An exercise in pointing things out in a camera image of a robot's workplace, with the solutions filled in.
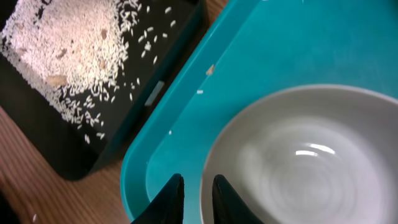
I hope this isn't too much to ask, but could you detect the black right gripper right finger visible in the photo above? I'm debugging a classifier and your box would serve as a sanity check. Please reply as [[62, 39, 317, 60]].
[[212, 174, 262, 224]]

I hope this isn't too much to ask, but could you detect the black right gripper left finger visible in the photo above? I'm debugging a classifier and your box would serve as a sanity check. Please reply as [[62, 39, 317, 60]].
[[131, 174, 185, 224]]

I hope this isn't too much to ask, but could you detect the white bowl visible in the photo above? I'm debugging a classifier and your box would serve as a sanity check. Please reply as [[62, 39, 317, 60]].
[[200, 85, 397, 223]]

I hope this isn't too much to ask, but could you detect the black tray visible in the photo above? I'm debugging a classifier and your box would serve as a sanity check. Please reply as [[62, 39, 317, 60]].
[[1, 1, 209, 180]]

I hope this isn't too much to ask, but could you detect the teal plastic tray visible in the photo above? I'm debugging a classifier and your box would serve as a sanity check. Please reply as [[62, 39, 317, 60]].
[[121, 0, 397, 223]]

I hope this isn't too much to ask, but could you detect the spilled rice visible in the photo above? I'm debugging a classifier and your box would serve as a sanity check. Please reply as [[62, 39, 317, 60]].
[[1, 0, 179, 144]]

